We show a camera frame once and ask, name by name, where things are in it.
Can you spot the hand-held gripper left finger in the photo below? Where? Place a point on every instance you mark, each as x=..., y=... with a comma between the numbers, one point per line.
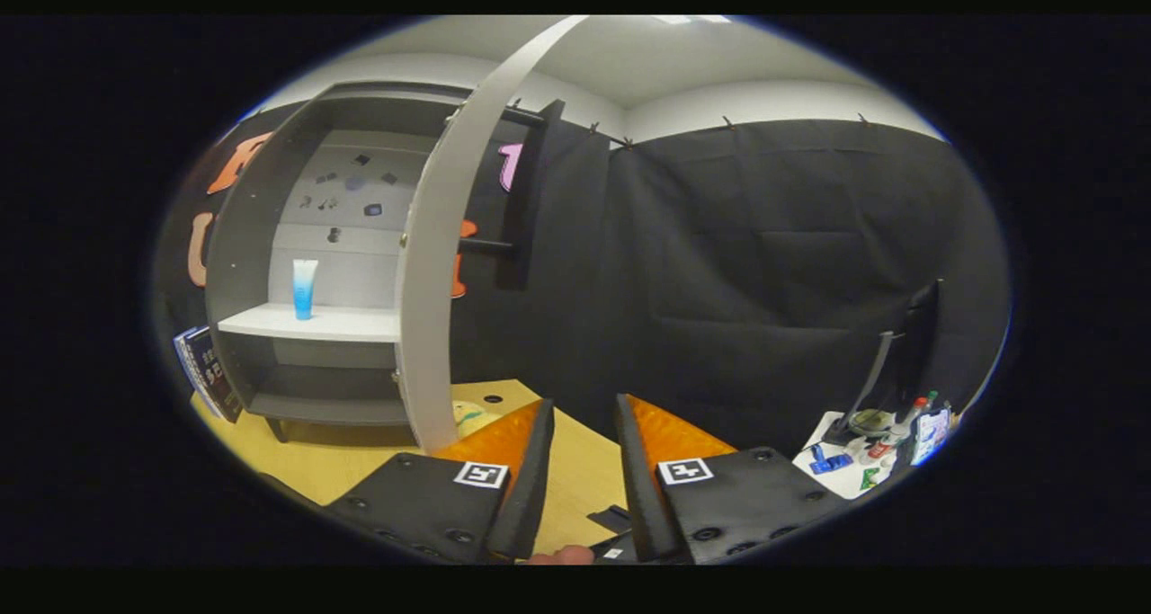
x=526, y=506

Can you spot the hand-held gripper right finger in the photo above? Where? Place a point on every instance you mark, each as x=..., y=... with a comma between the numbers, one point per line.
x=643, y=506

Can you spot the white cabinet door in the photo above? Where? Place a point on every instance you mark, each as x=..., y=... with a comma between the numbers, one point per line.
x=427, y=326

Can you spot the blue and white tube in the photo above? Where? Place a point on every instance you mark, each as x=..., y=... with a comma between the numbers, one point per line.
x=304, y=295

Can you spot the flat black object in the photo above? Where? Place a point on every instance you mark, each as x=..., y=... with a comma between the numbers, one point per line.
x=611, y=518

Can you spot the yellow soft toy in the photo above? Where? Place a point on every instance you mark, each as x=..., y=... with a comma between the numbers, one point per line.
x=468, y=419

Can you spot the small blue object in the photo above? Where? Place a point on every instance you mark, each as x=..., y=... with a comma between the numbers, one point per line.
x=827, y=463

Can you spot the small green object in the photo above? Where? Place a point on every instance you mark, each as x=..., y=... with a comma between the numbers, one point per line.
x=870, y=479

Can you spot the round bowl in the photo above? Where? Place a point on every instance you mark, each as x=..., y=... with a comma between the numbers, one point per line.
x=870, y=422

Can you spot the white cabinet shelf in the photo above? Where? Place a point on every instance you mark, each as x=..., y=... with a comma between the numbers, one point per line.
x=342, y=324

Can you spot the red capped bottle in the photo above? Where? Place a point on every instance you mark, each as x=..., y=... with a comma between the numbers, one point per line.
x=899, y=430

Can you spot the black backdrop cloth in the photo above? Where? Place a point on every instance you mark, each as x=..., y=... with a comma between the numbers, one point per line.
x=764, y=263

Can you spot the blue and white packet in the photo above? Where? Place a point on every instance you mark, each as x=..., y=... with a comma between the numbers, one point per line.
x=931, y=434

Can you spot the dark navy book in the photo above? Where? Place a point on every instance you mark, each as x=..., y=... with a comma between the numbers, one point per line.
x=216, y=376

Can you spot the white spine book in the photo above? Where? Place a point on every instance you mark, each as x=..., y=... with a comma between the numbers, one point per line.
x=185, y=362

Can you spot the light blue book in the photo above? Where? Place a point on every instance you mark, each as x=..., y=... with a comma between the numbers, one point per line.
x=177, y=349

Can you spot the grey cabinet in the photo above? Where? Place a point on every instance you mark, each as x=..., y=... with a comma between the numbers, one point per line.
x=243, y=236

